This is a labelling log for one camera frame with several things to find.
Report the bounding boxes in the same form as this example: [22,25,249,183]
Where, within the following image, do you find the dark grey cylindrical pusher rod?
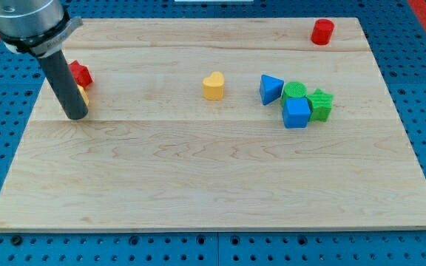
[37,50,88,120]

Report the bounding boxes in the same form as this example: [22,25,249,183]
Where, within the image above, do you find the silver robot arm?
[0,0,88,120]

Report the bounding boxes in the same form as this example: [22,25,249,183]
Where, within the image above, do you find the red star block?
[69,61,93,89]

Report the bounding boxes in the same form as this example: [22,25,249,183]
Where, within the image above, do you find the green star block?
[305,88,334,122]

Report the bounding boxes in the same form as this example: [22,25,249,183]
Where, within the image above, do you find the yellow block behind rod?
[78,85,89,106]

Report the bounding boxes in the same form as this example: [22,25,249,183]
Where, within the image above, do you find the wooden board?
[0,18,426,233]

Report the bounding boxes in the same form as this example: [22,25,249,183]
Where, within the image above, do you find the yellow heart block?
[203,72,225,100]

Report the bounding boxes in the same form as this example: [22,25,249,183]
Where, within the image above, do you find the blue triangle block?
[259,75,284,106]

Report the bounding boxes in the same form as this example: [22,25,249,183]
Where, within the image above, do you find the green cylinder block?
[281,81,307,106]

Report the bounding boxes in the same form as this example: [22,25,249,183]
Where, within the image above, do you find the blue cube block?
[283,98,311,129]

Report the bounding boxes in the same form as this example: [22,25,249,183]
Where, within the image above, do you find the red cylinder block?
[311,18,334,45]

